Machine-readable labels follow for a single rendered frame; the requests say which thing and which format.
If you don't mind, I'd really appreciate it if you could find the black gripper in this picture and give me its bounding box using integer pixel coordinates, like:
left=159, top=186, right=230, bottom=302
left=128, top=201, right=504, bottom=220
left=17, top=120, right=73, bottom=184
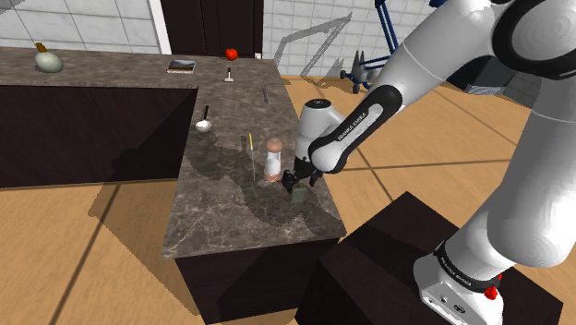
left=281, top=156, right=324, bottom=194

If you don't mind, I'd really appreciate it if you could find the white brown-topped pepper mill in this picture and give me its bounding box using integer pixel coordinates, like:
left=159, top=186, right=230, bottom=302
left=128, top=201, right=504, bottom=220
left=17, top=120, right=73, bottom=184
left=262, top=138, right=284, bottom=184

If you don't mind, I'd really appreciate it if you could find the dark robot stand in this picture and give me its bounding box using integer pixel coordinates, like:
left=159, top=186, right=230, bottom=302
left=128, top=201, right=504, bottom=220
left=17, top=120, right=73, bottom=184
left=294, top=190, right=564, bottom=325

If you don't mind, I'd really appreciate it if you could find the book with landscape cover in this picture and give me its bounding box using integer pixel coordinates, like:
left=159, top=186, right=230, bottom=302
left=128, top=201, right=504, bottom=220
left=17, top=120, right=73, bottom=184
left=166, top=59, right=198, bottom=76

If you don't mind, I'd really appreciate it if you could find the dark door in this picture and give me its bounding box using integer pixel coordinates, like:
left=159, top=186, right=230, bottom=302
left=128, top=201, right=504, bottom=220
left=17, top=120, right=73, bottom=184
left=160, top=0, right=265, bottom=58

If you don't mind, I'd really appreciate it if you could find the dark kitchen counter cabinet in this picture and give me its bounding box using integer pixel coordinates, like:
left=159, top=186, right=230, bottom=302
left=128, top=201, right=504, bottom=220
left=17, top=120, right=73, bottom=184
left=0, top=84, right=342, bottom=325

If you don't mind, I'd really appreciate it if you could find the thin yellow-handled skewer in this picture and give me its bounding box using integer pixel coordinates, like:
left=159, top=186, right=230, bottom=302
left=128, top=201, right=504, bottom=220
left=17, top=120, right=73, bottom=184
left=247, top=132, right=257, bottom=182

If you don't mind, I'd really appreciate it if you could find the silver ladle with black handle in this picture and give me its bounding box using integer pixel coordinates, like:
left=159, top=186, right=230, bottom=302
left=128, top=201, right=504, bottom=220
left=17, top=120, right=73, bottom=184
left=194, top=104, right=213, bottom=134

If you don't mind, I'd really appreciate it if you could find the blue metal frame cart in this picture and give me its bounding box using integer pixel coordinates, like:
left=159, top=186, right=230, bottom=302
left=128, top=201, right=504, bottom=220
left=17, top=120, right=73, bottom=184
left=339, top=0, right=402, bottom=95

